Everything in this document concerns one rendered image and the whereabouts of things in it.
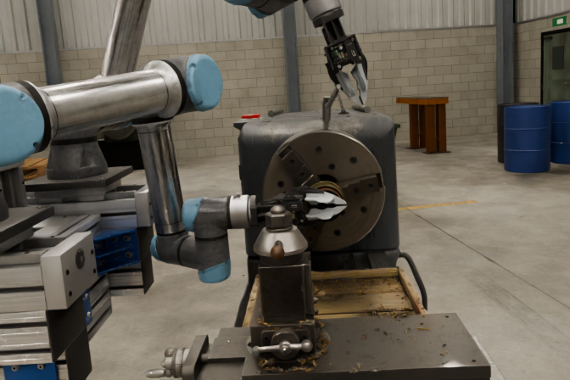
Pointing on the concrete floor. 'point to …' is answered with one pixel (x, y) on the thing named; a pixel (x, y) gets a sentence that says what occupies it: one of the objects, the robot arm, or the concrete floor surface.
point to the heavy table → (427, 122)
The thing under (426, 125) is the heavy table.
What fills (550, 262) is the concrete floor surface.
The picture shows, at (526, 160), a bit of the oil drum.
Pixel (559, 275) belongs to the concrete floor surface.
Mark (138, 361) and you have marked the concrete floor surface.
